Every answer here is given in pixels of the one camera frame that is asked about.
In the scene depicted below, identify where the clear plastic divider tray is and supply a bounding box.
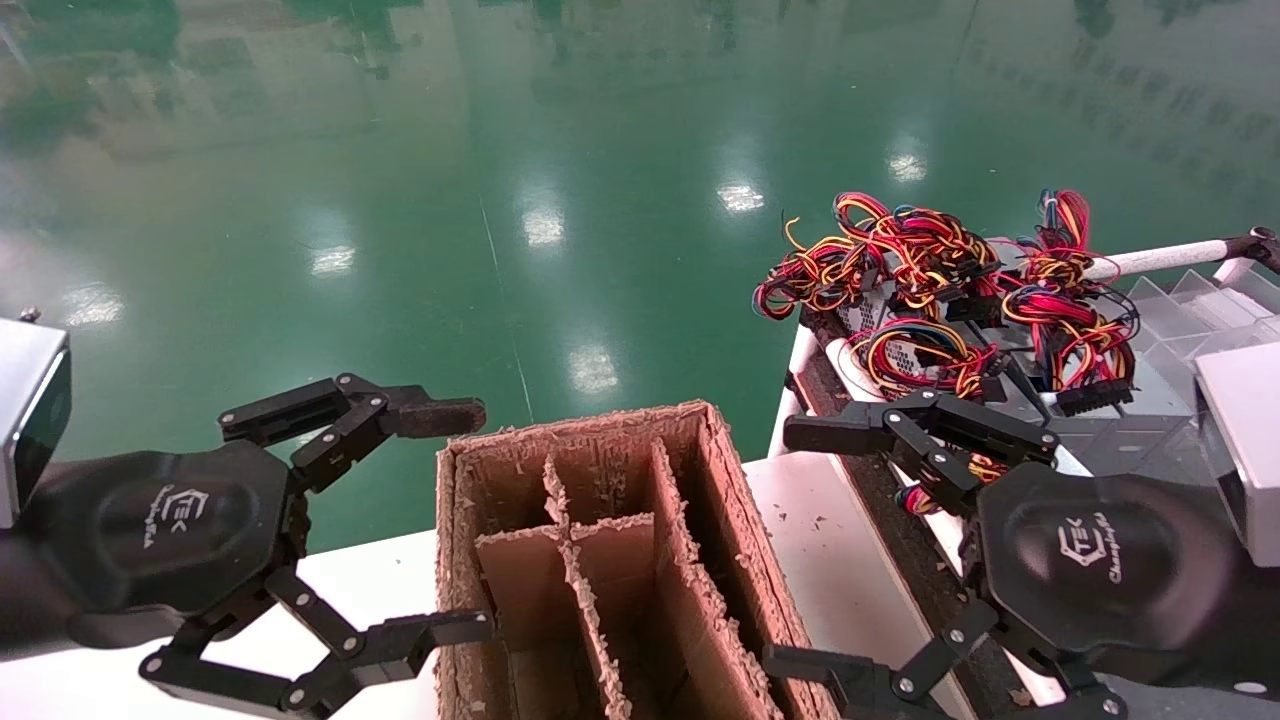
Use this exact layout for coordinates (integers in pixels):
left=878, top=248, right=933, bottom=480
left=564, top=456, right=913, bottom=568
left=1125, top=258, right=1280, bottom=421

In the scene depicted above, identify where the black edge strip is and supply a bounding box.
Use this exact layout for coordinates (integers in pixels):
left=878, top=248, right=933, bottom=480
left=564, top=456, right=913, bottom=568
left=797, top=305, right=1036, bottom=720

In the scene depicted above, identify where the grey perforated metal plate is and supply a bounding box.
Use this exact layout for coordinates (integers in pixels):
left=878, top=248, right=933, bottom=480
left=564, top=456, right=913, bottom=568
left=1050, top=414, right=1217, bottom=481

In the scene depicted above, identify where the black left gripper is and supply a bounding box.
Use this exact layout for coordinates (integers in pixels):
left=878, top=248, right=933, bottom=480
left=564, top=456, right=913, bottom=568
left=35, top=373, right=497, bottom=720

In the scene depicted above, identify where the white tray frame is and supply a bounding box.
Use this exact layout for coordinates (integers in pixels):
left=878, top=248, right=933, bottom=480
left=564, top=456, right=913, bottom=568
left=768, top=325, right=851, bottom=461

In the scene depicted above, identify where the worn cardboard divider box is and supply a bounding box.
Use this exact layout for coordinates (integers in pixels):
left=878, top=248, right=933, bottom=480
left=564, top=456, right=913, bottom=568
left=435, top=400, right=841, bottom=720

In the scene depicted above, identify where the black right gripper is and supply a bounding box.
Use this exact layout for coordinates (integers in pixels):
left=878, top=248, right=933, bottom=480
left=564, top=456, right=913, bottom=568
left=765, top=388, right=1247, bottom=720

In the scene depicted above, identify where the pile of coloured wire harnesses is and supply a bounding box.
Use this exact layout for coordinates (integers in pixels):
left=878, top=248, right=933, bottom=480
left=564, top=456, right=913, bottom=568
left=1000, top=187, right=1141, bottom=417

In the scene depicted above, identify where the white rod with black end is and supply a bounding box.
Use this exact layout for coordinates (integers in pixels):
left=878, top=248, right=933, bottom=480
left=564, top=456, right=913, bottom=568
left=1085, top=227, right=1280, bottom=284

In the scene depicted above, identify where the power supply with coloured wires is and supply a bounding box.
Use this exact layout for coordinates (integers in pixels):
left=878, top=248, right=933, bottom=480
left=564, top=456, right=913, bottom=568
left=752, top=232, right=886, bottom=321
left=848, top=316, right=1011, bottom=403
left=832, top=192, right=1001, bottom=311

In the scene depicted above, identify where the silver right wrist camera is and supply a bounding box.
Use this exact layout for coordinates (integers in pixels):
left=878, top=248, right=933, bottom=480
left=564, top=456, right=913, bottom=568
left=1193, top=342, right=1280, bottom=569

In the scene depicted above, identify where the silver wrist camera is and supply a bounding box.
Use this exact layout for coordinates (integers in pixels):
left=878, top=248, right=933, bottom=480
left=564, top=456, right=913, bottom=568
left=1193, top=342, right=1280, bottom=569
left=0, top=318, right=73, bottom=531

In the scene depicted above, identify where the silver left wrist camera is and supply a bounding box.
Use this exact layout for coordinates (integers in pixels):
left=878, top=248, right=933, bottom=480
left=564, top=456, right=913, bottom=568
left=0, top=318, right=73, bottom=531

